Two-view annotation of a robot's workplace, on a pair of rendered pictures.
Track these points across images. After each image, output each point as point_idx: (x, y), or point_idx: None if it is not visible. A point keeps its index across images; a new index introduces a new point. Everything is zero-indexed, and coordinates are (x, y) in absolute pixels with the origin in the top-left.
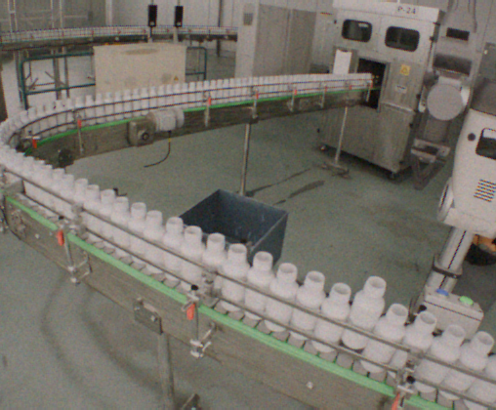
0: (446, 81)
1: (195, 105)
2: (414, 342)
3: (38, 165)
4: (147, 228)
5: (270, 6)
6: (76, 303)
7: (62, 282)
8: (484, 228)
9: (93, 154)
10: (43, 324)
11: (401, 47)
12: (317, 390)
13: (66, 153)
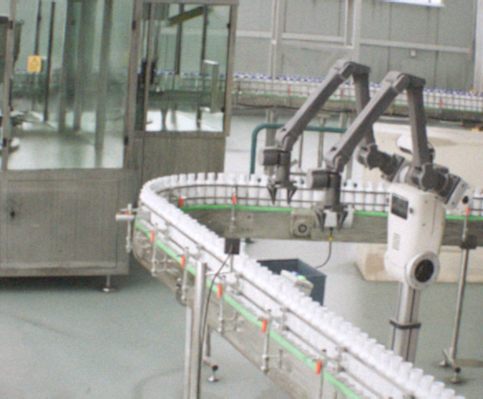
0: (260, 150)
1: (381, 210)
2: (243, 271)
3: (160, 200)
4: (190, 231)
5: None
6: (181, 384)
7: (179, 371)
8: (400, 274)
9: (246, 237)
10: (138, 385)
11: None
12: (219, 316)
13: (217, 227)
